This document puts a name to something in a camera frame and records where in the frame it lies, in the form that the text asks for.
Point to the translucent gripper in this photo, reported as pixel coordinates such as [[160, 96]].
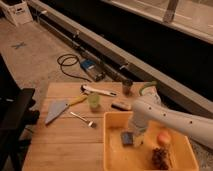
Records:
[[138, 128]]

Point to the blue sponge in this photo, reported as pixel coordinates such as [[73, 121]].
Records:
[[127, 138]]

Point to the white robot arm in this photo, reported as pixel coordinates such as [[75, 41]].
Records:
[[147, 108]]

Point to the yellow plastic tray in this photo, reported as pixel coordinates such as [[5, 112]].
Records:
[[118, 157]]

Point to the small dark brush block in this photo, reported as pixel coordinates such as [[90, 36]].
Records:
[[121, 106]]

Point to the orange fruit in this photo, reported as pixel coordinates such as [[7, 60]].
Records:
[[163, 138]]

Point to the brown grape bunch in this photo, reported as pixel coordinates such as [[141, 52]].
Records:
[[159, 157]]

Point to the clear glass with green rim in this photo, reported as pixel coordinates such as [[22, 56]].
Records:
[[149, 92]]

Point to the dark small cup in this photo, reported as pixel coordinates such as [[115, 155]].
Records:
[[126, 86]]

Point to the metal fork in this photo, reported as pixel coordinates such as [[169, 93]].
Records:
[[88, 122]]

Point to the green plastic cup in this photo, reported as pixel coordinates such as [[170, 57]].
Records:
[[93, 101]]

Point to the blue power box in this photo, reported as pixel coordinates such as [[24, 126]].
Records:
[[92, 69]]

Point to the black chair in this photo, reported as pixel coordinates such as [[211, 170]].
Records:
[[15, 115]]

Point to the white storage box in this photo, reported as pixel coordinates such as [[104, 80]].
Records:
[[17, 14]]

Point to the yellow handled scraper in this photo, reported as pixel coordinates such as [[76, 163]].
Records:
[[57, 107]]

